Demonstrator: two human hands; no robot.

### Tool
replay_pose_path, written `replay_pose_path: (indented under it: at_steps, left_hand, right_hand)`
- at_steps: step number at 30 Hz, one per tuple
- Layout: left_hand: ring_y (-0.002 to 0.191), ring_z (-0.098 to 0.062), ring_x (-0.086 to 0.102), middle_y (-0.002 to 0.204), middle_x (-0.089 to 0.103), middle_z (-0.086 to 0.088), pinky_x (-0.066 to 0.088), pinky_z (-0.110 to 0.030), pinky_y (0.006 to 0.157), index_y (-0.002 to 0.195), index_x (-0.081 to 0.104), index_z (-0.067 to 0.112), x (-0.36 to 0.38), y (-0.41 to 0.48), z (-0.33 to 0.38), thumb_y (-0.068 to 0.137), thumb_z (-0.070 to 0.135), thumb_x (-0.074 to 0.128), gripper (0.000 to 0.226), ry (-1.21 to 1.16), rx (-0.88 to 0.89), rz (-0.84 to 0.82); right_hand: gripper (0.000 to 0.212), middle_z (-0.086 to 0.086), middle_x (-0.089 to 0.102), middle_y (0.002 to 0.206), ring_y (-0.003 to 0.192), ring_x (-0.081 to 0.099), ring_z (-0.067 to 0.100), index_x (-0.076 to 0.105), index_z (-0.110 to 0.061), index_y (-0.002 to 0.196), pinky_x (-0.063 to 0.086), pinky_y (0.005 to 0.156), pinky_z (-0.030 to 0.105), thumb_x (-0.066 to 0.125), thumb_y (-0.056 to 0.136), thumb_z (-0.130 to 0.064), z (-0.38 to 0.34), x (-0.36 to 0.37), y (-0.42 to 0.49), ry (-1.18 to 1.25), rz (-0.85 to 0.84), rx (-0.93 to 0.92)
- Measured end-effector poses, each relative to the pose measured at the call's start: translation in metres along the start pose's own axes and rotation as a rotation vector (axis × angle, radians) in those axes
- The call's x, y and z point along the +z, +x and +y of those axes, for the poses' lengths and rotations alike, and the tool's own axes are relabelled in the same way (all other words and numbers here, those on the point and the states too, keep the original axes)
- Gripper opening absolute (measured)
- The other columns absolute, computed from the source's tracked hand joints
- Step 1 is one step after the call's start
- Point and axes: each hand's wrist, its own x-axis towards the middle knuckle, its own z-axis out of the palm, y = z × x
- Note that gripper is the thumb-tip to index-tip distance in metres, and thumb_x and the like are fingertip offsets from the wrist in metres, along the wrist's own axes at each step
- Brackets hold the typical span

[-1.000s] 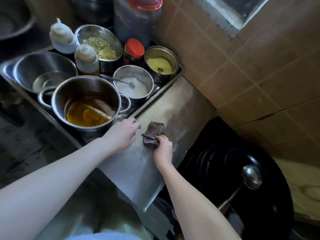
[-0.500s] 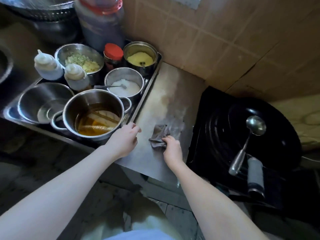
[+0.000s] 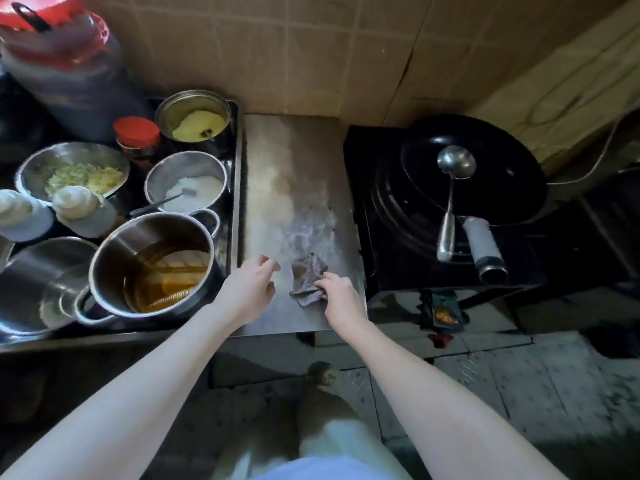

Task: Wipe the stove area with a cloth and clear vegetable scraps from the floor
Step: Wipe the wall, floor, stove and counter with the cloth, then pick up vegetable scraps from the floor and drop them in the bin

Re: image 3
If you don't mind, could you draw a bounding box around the person's left hand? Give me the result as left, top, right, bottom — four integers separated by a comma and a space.
213, 254, 281, 328

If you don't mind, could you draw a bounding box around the person's right hand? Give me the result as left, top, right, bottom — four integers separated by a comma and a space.
313, 271, 369, 335

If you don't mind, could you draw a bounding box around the dark grey rag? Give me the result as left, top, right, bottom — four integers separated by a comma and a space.
289, 253, 329, 308

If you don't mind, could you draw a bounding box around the person's right forearm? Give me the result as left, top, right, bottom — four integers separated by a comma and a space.
345, 319, 569, 480

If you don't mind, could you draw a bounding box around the person's left forearm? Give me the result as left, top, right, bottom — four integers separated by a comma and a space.
0, 304, 236, 480

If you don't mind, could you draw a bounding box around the person's light shoe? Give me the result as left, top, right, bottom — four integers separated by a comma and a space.
307, 361, 342, 388

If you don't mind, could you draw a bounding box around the dark steel countertop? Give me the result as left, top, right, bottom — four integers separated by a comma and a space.
232, 113, 369, 338

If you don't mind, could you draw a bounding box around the person's white shirt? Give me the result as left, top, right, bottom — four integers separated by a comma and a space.
255, 454, 396, 480

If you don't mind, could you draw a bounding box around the steel tray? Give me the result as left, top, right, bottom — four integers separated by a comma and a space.
0, 97, 246, 345

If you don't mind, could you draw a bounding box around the black metal stove stand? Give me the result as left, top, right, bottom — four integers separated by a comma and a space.
342, 124, 551, 305

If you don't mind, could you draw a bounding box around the blue printed packet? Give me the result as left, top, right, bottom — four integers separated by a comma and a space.
429, 292, 469, 328

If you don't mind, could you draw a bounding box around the steel pot with oil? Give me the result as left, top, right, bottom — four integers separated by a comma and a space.
73, 208, 222, 328

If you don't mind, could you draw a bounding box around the steel cup with white powder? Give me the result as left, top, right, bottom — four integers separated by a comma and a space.
143, 150, 230, 215

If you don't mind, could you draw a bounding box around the steel ladle with round scoop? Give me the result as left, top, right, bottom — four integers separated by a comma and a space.
435, 144, 477, 263

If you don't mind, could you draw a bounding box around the clear squeeze bottle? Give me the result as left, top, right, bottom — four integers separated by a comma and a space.
0, 188, 55, 243
51, 185, 119, 239

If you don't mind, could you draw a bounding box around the steel bowl with yellow powder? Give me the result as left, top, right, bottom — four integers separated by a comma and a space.
153, 89, 236, 158

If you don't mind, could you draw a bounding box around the small dark bottle red cap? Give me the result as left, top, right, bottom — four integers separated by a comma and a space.
112, 116, 162, 168

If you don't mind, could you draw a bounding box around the black wok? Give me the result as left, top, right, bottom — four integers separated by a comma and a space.
369, 113, 549, 285

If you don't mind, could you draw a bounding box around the wide steel seasoning bowl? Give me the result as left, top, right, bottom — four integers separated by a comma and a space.
0, 236, 99, 341

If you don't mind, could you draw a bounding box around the small steel cup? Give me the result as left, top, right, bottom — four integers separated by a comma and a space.
13, 141, 132, 208

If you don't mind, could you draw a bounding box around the dark jar with red lid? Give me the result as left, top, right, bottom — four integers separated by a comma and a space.
0, 0, 151, 143

